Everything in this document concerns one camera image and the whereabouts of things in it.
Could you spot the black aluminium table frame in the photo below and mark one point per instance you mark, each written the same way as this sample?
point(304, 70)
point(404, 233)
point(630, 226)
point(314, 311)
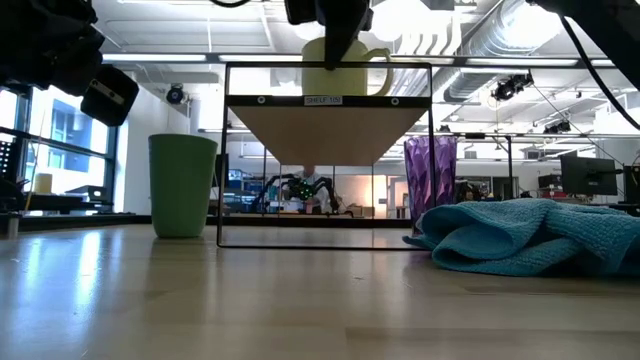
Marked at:
point(125, 220)

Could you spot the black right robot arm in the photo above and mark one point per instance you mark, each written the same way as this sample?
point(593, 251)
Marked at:
point(610, 30)

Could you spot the green plastic cup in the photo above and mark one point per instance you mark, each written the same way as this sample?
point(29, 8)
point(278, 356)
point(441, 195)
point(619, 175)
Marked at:
point(182, 185)

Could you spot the black round ceiling camera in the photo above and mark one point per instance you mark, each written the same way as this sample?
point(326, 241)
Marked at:
point(175, 95)

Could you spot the person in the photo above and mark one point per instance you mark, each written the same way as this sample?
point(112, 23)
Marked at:
point(468, 195)
point(325, 202)

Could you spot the silver ventilation duct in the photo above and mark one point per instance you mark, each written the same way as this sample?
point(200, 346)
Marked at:
point(480, 50)

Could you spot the short silver post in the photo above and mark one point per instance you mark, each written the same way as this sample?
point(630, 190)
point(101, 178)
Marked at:
point(13, 225)

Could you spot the tall purple translucent cup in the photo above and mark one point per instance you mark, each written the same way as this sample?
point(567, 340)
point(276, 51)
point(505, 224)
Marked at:
point(445, 170)

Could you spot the black legged robot green lights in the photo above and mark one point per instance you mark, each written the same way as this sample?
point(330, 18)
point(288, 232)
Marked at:
point(302, 189)

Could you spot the black metal gantry frame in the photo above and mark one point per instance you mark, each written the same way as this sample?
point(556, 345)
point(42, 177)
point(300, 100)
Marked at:
point(509, 165)

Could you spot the pale yellow cylinder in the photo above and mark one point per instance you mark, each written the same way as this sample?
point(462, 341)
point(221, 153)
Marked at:
point(43, 184)

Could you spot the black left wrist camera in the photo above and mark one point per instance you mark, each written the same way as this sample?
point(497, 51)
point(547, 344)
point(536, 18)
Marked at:
point(120, 107)

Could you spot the blue crumpled cloth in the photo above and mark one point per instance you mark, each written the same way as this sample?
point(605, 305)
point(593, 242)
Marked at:
point(525, 235)

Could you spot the dark side desk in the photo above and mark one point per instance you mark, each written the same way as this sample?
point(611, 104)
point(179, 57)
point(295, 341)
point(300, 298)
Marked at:
point(65, 200)

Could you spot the black ceiling camera cluster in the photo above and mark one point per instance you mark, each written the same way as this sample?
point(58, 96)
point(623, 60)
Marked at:
point(557, 127)
point(510, 87)

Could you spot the pale yellow mug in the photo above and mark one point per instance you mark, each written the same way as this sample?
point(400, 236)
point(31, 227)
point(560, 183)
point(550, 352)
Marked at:
point(312, 75)

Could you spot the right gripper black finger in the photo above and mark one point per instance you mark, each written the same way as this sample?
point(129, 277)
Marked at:
point(336, 47)

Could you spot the black perforated panel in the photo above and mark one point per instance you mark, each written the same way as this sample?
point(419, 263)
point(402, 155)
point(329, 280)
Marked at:
point(5, 160)

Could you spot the wooden shelf black metal frame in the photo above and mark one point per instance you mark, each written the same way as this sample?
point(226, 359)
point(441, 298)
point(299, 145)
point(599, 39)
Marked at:
point(325, 135)

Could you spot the black window frame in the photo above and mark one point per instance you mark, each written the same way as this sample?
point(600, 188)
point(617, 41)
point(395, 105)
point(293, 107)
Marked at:
point(111, 165)

